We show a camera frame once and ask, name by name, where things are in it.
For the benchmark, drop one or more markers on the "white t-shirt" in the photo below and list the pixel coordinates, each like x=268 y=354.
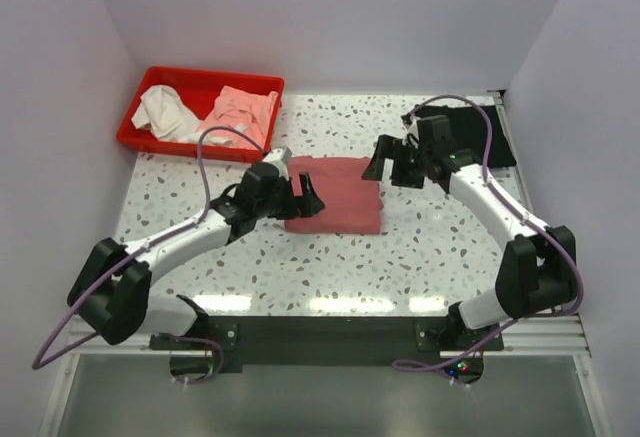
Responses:
x=162 y=112

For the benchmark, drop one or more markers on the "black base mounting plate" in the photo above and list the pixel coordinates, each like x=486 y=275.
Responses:
x=224 y=344

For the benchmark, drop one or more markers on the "red plastic bin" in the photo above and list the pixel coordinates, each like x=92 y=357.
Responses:
x=198 y=90

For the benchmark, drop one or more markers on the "dusty red t-shirt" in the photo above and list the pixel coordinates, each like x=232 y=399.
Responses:
x=352 y=205

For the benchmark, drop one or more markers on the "black folded t-shirt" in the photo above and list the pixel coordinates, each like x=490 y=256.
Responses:
x=469 y=130

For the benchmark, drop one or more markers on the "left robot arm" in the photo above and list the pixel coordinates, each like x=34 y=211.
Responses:
x=112 y=291

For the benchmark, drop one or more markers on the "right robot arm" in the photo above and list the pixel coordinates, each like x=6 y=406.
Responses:
x=538 y=270

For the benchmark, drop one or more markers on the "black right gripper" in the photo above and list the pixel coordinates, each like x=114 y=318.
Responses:
x=385 y=148

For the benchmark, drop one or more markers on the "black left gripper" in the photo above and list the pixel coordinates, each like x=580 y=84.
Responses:
x=303 y=209

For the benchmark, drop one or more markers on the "light pink t-shirt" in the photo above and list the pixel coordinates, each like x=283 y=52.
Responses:
x=247 y=113

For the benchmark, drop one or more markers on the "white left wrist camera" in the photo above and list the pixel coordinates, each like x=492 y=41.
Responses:
x=278 y=156

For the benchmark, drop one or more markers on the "aluminium frame rail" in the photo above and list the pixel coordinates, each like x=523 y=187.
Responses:
x=307 y=276

